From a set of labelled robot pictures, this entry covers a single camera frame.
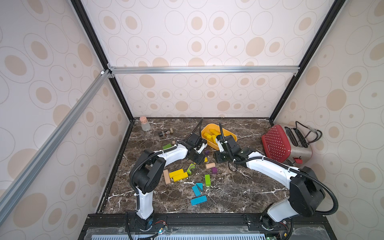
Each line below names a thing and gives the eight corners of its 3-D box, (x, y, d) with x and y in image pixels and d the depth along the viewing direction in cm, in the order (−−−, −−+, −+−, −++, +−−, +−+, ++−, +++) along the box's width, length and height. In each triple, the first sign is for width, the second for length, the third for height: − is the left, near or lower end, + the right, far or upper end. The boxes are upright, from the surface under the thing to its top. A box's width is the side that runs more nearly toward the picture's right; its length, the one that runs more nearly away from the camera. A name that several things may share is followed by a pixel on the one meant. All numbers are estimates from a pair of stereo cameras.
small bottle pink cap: (142, 131, 114) (138, 121, 106) (143, 126, 117) (139, 116, 109) (149, 131, 114) (145, 121, 106) (150, 126, 118) (147, 116, 109)
